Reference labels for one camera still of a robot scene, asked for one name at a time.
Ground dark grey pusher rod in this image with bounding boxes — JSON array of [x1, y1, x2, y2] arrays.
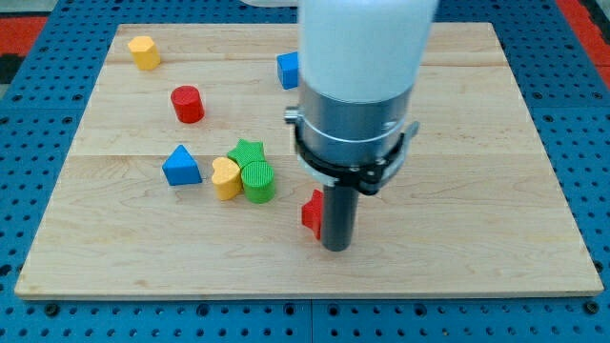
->
[[321, 186, 358, 252]]

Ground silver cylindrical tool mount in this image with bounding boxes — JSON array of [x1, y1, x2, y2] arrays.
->
[[284, 83, 419, 195]]

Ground red star block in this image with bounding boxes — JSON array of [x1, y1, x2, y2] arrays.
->
[[301, 190, 323, 240]]

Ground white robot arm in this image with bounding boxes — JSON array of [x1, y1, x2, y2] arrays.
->
[[285, 0, 438, 252]]

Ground green star block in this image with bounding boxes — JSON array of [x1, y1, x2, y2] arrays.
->
[[227, 138, 266, 169]]

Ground green cylinder block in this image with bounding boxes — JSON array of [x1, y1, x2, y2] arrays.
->
[[241, 161, 275, 204]]

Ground blue cube block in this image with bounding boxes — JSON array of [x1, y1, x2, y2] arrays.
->
[[276, 51, 298, 90]]

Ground yellow heart block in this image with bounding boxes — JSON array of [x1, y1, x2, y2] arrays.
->
[[212, 157, 242, 201]]

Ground light wooden board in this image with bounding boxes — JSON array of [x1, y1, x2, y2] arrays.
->
[[15, 23, 603, 300]]

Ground blue triangle block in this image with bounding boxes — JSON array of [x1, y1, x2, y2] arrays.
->
[[162, 145, 202, 186]]

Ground red cylinder block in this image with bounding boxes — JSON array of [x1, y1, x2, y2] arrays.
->
[[171, 85, 205, 124]]

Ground yellow hexagon block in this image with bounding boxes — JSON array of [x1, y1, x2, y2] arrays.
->
[[128, 35, 161, 71]]

